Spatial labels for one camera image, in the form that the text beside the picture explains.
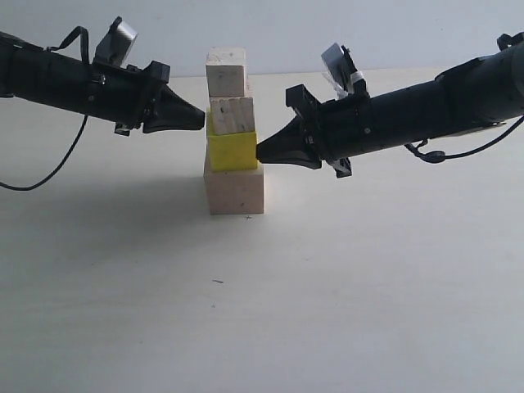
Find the large wooden cube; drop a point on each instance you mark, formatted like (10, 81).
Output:
(235, 192)

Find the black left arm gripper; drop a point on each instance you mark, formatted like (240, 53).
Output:
(134, 98)

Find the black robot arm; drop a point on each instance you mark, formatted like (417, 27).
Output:
(479, 94)

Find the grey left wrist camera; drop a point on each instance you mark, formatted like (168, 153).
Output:
(116, 45)

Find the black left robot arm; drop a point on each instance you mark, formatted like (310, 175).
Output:
(67, 78)

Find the yellow cube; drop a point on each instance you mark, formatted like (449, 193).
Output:
(232, 151)

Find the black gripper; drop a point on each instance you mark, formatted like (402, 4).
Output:
(308, 140)

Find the small wooden cube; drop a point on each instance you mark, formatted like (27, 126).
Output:
(226, 71)

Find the medium wooden cube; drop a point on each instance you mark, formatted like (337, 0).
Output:
(233, 114)

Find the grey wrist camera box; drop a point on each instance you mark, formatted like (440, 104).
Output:
(340, 71)

